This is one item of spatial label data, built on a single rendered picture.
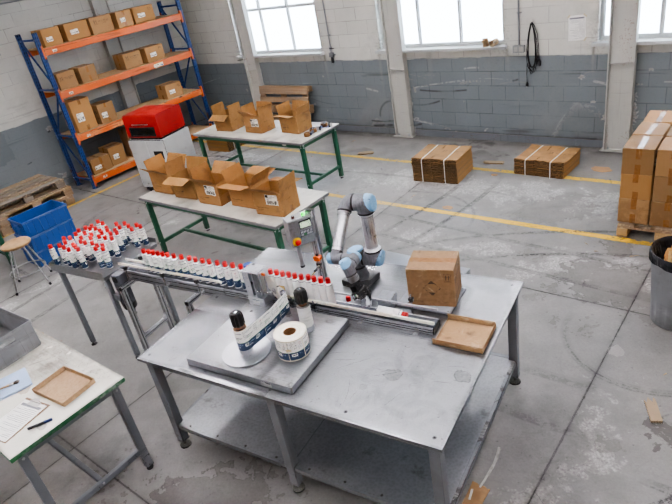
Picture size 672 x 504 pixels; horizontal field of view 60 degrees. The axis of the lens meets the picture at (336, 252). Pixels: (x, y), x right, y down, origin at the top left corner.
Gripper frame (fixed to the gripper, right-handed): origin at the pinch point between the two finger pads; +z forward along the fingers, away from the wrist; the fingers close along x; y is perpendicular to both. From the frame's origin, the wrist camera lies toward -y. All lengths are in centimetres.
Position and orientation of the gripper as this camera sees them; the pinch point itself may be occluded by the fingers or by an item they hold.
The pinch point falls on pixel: (369, 305)
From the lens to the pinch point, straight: 370.0
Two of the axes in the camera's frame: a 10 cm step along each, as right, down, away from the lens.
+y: -4.9, 4.9, -7.2
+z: 4.5, 8.5, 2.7
